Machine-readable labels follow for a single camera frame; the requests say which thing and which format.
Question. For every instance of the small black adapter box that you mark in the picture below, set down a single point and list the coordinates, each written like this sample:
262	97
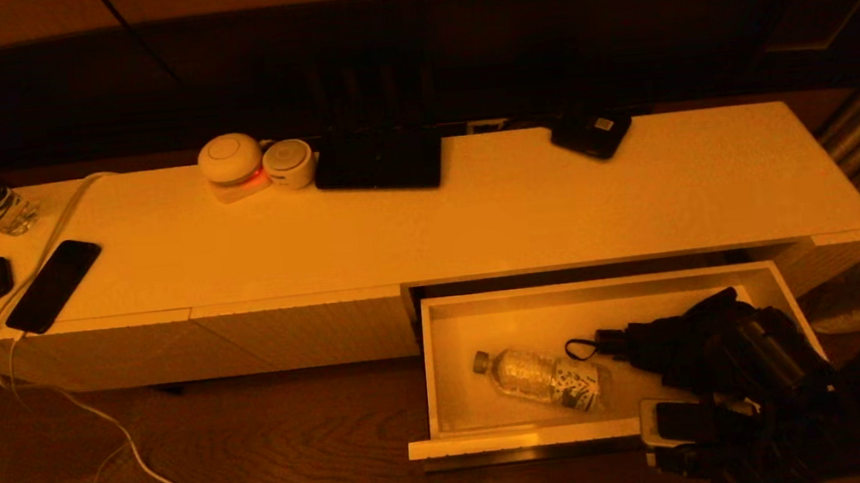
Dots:
592	134

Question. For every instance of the clear bottle with grey cap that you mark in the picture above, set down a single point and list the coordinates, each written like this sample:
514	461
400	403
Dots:
543	375

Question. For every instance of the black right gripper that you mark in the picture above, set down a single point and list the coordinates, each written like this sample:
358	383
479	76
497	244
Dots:
759	438

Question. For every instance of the long white low cabinet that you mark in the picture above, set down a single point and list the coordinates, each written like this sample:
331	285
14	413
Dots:
321	243

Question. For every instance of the large white round device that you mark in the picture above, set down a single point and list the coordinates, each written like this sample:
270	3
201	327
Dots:
230	159

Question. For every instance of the black umbrella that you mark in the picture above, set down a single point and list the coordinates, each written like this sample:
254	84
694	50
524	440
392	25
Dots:
665	353

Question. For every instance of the white ribbed drawer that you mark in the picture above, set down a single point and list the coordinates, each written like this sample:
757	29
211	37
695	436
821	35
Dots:
453	333

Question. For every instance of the small white round speaker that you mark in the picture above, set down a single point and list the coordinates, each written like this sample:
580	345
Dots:
288	163

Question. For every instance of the flat black set-top box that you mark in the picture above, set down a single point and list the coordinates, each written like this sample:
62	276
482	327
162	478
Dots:
378	160

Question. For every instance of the wall socket plate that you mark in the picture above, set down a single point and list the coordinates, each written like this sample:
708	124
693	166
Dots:
486	124

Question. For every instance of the white ribbed cabinet door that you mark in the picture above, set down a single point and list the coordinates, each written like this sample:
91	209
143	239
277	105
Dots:
313	329
97	352

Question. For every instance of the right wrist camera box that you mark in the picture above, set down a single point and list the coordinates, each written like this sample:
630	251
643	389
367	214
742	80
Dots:
676	424

